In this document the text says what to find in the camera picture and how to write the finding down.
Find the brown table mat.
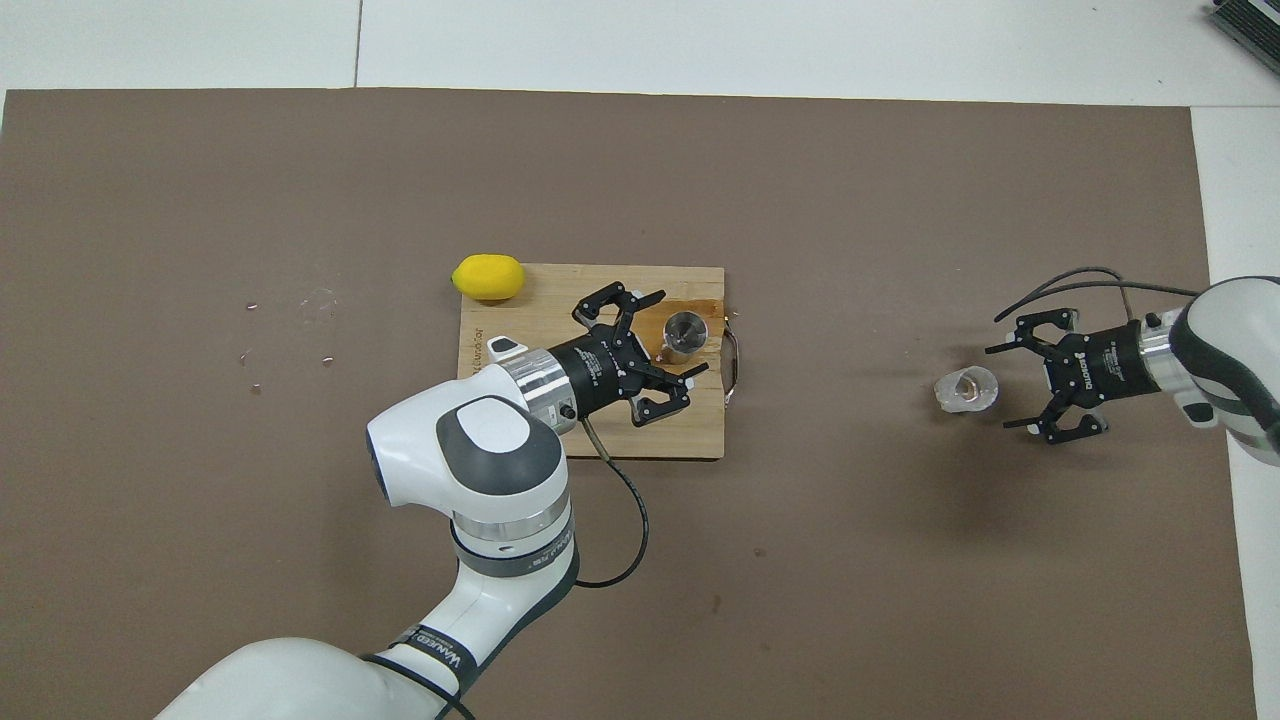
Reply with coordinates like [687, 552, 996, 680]
[0, 88, 1259, 720]

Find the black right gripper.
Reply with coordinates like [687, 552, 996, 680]
[984, 306, 1147, 445]

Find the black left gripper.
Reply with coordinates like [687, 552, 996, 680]
[550, 282, 711, 429]

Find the yellow lemon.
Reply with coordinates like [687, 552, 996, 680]
[451, 254, 526, 303]

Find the small clear plastic cup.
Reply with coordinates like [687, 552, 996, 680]
[934, 366, 999, 414]

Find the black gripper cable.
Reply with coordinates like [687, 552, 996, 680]
[994, 266, 1203, 324]
[574, 414, 652, 590]

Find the grey ribbed device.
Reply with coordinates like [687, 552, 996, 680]
[1207, 0, 1280, 51]

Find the bamboo cutting board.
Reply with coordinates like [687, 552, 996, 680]
[453, 263, 746, 461]

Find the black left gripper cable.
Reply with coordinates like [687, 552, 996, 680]
[574, 414, 652, 590]

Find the steel double jigger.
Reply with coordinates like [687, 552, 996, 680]
[659, 311, 710, 364]

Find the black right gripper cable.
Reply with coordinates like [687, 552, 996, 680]
[994, 266, 1203, 324]

